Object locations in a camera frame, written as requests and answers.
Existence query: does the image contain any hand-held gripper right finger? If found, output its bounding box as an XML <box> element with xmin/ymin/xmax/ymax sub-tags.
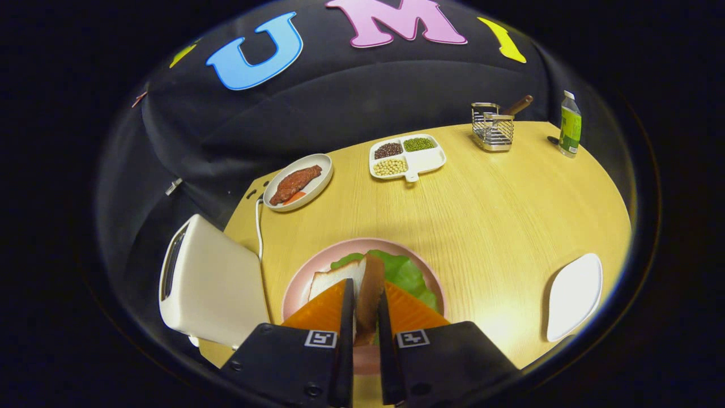
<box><xmin>378</xmin><ymin>282</ymin><xmax>519</xmax><ymax>406</ymax></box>

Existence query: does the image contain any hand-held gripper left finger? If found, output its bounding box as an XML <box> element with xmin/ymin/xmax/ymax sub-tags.
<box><xmin>220</xmin><ymin>279</ymin><xmax>355</xmax><ymax>408</ymax></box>

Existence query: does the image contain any toasted bread slice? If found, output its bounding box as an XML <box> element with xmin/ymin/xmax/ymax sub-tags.
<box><xmin>309</xmin><ymin>253</ymin><xmax>386</xmax><ymax>346</ymax></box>

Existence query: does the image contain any green lettuce leaf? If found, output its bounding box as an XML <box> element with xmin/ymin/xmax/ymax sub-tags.
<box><xmin>331</xmin><ymin>249</ymin><xmax>438</xmax><ymax>312</ymax></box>

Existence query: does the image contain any pink plate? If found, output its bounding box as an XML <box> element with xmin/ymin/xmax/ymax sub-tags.
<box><xmin>282</xmin><ymin>238</ymin><xmax>446</xmax><ymax>375</ymax></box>

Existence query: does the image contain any white toaster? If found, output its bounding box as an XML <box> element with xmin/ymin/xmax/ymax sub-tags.
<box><xmin>159</xmin><ymin>214</ymin><xmax>271</xmax><ymax>349</ymax></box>

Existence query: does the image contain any round white plate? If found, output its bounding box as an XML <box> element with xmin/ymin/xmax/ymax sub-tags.
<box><xmin>263</xmin><ymin>154</ymin><xmax>334</xmax><ymax>213</ymax></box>

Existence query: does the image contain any brown meat steak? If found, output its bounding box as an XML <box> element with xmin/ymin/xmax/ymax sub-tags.
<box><xmin>269</xmin><ymin>165</ymin><xmax>323</xmax><ymax>206</ymax></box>

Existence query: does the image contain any pile of yellow beans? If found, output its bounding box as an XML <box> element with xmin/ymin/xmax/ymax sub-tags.
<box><xmin>373</xmin><ymin>159</ymin><xmax>408</xmax><ymax>176</ymax></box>

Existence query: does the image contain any white divided dish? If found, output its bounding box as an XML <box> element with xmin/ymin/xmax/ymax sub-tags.
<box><xmin>369</xmin><ymin>134</ymin><xmax>447</xmax><ymax>182</ymax></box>

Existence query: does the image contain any oval white plate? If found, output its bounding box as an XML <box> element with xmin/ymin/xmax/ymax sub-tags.
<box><xmin>547</xmin><ymin>253</ymin><xmax>603</xmax><ymax>342</ymax></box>

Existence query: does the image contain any black backdrop cloth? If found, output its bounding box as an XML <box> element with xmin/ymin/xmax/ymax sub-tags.
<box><xmin>96</xmin><ymin>0</ymin><xmax>624</xmax><ymax>284</ymax></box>

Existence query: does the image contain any green label bottle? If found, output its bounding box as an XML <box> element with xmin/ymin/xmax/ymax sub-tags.
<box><xmin>558</xmin><ymin>91</ymin><xmax>582</xmax><ymax>158</ymax></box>

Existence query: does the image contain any white power cord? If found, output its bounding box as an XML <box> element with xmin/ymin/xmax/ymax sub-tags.
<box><xmin>255</xmin><ymin>197</ymin><xmax>266</xmax><ymax>261</ymax></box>

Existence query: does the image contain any metal wire basket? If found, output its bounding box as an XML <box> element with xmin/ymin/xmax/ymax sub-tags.
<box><xmin>471</xmin><ymin>102</ymin><xmax>515</xmax><ymax>152</ymax></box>

